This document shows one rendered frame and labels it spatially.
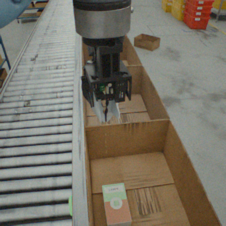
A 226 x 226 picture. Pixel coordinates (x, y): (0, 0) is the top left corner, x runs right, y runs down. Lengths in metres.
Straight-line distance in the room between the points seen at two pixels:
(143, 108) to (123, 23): 0.73
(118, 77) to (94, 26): 0.09
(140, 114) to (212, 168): 1.20
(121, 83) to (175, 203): 0.48
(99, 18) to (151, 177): 0.58
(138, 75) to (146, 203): 0.61
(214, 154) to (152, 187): 1.47
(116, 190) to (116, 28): 0.50
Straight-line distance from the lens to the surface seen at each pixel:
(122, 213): 0.66
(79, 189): 0.74
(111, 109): 0.47
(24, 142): 1.15
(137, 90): 1.11
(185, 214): 0.72
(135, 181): 0.75
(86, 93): 0.44
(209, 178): 1.98
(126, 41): 1.41
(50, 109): 1.31
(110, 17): 0.32
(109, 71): 0.35
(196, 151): 2.13
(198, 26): 5.46
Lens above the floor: 1.52
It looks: 40 degrees down
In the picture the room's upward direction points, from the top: straight up
